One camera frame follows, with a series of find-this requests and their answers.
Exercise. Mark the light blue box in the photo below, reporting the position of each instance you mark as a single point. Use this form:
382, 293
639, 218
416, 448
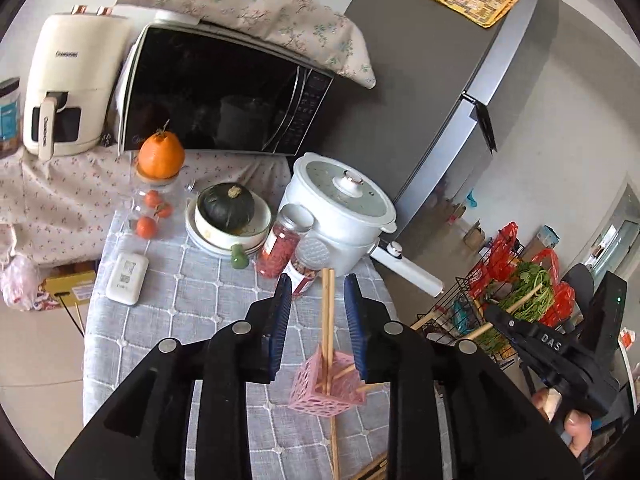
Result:
547, 237

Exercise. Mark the cream air fryer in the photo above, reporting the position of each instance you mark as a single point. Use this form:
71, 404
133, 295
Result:
70, 80

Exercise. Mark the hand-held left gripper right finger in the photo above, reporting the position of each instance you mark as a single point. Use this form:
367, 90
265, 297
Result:
357, 327

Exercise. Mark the clear glass jar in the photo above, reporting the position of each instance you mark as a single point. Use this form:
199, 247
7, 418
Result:
172, 192

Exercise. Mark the small tangerine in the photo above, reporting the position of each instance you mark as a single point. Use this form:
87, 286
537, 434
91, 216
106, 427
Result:
164, 210
152, 199
146, 227

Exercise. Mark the wooden chopstick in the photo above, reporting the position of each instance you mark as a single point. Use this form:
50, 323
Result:
370, 388
477, 332
335, 447
345, 371
372, 469
331, 320
520, 299
325, 320

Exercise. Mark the yellow cardboard box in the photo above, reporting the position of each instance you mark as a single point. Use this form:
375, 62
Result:
70, 284

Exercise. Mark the grey checked tablecloth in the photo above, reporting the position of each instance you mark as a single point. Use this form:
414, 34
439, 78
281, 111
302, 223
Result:
200, 310

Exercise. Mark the grey refrigerator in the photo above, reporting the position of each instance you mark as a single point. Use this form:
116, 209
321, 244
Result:
430, 85

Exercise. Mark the floral cloth cover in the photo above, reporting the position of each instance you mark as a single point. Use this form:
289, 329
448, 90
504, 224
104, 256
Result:
260, 5

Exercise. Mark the brown cardboard box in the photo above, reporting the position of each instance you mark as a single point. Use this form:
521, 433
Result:
474, 236

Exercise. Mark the white power bank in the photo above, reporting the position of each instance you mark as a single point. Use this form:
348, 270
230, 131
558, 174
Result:
126, 278

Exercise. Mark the pink perforated utensil basket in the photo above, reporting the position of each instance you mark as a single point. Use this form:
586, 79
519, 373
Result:
330, 385

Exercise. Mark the dark green squash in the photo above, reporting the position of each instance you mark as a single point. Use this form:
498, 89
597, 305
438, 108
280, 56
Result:
226, 204

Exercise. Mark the person's right hand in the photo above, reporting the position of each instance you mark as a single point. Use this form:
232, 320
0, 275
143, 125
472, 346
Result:
575, 425

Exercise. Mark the white stacked bowls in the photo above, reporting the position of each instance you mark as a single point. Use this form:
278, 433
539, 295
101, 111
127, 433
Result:
197, 237

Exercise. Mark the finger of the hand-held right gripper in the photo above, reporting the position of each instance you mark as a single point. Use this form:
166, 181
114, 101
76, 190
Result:
505, 321

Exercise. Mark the bunch of green herbs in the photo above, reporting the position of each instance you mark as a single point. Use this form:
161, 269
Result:
530, 285

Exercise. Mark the jar with white mesh lid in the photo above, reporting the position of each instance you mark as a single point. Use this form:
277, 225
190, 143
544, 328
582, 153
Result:
310, 260

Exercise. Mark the white ceramic bowl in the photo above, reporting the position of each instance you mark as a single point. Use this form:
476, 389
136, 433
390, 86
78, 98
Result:
250, 232

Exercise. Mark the red plastic bag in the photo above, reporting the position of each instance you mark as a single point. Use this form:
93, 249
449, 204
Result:
560, 300
504, 252

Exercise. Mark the black chair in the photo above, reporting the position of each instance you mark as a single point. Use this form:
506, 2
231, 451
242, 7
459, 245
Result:
577, 285

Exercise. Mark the white electric cooking pot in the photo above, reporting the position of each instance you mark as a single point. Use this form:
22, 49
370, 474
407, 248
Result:
335, 205

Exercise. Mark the black microwave oven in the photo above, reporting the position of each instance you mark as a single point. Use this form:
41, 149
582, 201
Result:
215, 95

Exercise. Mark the jar of red berries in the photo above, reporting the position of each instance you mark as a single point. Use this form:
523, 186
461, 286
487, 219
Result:
277, 250

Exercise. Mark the small green fruit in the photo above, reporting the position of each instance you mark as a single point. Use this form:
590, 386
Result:
239, 258

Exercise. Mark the red floral tablecloth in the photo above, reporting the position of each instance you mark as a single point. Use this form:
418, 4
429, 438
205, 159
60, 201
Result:
60, 200

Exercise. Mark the pink plastic bag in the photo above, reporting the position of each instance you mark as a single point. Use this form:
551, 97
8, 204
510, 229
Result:
17, 282

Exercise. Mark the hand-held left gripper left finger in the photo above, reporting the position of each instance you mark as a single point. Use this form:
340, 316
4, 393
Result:
279, 322

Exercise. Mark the large orange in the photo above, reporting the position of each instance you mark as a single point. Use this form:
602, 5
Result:
161, 156

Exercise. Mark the blue label storage jar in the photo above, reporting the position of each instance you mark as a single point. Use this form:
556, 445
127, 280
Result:
9, 115

